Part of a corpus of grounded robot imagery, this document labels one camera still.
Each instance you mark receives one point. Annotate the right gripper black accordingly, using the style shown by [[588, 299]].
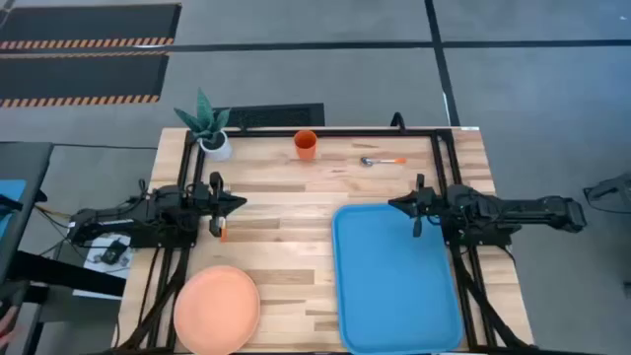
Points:
[[436, 202]]

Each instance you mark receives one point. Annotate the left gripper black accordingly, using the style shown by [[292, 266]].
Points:
[[199, 199]]

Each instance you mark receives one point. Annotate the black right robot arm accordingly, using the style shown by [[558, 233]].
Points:
[[517, 209]]

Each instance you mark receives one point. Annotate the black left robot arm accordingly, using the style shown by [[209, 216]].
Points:
[[123, 217]]

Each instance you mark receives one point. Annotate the blue plastic tray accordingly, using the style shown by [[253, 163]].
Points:
[[394, 286]]

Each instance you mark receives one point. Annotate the orange plastic cup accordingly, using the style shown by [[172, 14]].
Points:
[[305, 145]]

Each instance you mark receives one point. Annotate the orange plastic plate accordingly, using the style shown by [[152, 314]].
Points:
[[217, 310]]

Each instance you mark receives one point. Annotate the white plant pot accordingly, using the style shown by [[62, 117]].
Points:
[[217, 148]]

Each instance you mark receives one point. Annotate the green artificial plant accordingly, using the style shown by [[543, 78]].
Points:
[[204, 118]]

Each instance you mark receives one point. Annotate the black grille floor mat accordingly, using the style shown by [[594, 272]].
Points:
[[276, 116]]

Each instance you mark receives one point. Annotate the small black device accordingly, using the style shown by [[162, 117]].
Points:
[[113, 252]]

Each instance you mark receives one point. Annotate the white paper sheet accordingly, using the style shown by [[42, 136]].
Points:
[[93, 276]]

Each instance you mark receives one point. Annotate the black desk foot bar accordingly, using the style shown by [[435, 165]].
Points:
[[64, 273]]

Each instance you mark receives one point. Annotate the black hazard-striped floor mat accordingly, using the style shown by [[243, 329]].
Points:
[[79, 74], [89, 22]]

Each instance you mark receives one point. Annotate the black chair base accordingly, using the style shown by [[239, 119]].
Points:
[[611, 192]]

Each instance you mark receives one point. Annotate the dark grey desk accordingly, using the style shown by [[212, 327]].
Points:
[[24, 163]]

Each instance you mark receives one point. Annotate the blue pad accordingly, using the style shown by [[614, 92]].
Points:
[[10, 207]]

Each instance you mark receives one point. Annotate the person's hand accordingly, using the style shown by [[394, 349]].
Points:
[[6, 328]]

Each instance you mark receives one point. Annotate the black aluminium rig frame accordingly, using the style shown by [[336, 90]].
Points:
[[345, 133]]

